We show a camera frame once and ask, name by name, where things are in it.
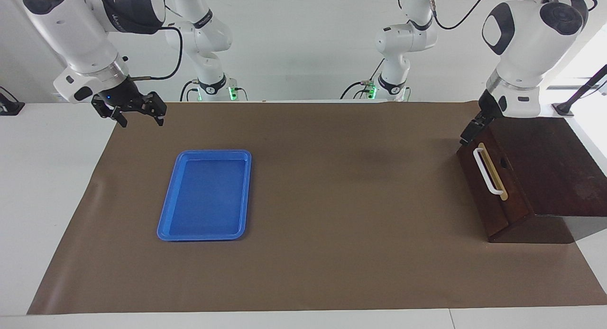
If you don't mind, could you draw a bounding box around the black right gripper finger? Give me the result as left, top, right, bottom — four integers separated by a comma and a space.
92, 96, 128, 128
145, 92, 167, 127

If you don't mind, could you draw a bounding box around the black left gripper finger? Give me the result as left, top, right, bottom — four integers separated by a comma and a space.
459, 113, 489, 146

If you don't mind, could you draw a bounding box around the white drawer handle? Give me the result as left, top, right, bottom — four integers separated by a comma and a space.
473, 148, 506, 197

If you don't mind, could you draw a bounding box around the dark wooden drawer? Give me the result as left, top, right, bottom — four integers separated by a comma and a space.
457, 123, 536, 243

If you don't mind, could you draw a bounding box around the dark brown wooden cabinet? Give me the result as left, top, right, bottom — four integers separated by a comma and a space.
486, 116, 607, 244

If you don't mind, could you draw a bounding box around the blue plastic tray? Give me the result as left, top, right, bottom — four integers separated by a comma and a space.
156, 149, 252, 242

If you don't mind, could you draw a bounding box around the brown table mat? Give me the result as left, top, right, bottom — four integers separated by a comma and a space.
27, 101, 607, 315

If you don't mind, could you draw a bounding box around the black base cable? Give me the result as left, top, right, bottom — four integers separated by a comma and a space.
340, 59, 385, 101
179, 79, 200, 102

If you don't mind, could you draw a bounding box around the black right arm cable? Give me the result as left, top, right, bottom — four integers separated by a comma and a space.
130, 26, 183, 81

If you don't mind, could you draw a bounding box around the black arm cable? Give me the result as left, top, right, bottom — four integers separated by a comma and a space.
130, 26, 183, 81
427, 0, 598, 31

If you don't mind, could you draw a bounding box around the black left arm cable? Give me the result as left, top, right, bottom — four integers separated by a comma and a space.
427, 0, 598, 31

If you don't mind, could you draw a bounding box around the black table mount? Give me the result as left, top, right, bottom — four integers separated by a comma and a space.
0, 86, 25, 116

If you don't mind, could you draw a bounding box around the black camera stand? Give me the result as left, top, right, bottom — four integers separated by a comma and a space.
552, 64, 607, 117

